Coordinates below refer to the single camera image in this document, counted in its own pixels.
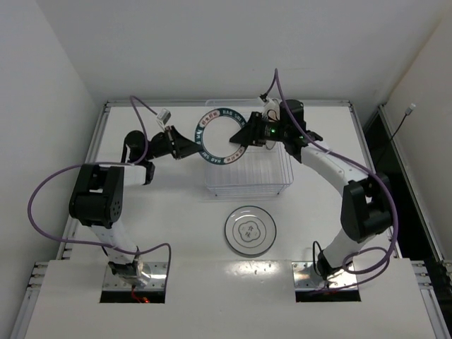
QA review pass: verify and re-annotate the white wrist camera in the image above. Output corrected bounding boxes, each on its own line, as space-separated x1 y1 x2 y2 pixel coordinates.
156 108 171 129
262 99 280 121

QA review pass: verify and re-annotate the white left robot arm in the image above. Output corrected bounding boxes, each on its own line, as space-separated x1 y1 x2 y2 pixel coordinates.
69 126 203 287

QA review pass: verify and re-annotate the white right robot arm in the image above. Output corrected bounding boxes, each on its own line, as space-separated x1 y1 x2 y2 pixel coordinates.
230 100 398 279

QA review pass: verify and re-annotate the black wall cable with plug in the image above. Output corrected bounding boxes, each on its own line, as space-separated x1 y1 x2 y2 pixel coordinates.
388 102 417 142

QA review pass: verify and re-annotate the orange sunburst plate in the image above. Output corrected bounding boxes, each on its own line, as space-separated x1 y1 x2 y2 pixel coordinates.
265 141 276 150

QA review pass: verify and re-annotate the white plate with flower emblem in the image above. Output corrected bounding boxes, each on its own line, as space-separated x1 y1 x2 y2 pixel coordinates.
224 205 278 258

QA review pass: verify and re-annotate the green rimmed white plate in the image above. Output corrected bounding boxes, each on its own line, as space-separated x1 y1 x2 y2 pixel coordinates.
194 107 246 165

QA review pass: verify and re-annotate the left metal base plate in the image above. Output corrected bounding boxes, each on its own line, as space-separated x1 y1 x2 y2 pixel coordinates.
102 262 168 292

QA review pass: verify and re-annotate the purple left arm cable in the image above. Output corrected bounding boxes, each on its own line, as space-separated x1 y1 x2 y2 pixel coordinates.
27 95 172 276

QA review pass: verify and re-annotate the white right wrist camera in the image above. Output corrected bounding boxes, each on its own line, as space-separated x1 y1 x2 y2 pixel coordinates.
262 99 280 121

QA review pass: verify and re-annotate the white wire dish rack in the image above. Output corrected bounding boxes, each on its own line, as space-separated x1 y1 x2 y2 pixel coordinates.
205 99 294 198

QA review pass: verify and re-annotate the metal base plate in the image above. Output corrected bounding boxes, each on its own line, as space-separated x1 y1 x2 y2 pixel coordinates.
292 261 357 292
102 262 168 292

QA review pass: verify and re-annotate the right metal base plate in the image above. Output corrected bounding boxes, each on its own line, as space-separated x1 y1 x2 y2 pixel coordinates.
292 261 357 292

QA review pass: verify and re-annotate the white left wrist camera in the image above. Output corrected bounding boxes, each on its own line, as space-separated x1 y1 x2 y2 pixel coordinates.
156 108 171 129

